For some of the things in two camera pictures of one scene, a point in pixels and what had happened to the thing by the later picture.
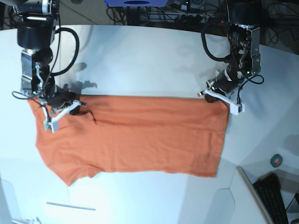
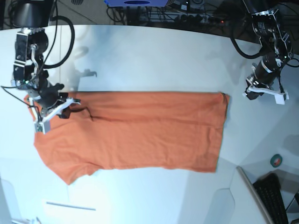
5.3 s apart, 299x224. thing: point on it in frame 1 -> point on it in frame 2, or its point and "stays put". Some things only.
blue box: x=137 y=3 stays put
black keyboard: x=268 y=188 stays put
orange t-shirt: x=177 y=134 stays put
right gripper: x=226 y=80 -> x=264 y=72
